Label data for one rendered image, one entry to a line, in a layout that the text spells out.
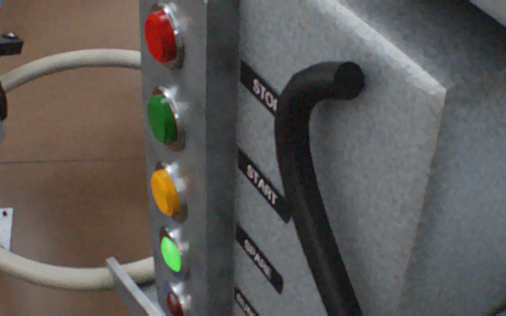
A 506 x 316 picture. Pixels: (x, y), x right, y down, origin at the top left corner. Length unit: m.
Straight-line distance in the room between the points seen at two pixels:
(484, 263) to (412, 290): 0.04
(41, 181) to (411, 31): 2.33
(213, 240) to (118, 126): 2.31
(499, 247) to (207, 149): 0.15
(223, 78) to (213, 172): 0.05
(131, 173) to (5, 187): 0.42
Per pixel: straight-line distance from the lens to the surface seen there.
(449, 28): 0.29
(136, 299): 0.95
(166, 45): 0.39
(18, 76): 1.34
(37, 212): 2.47
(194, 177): 0.42
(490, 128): 0.29
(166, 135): 0.42
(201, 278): 0.47
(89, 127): 2.76
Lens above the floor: 1.68
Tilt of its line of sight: 40 degrees down
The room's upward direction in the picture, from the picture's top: 3 degrees clockwise
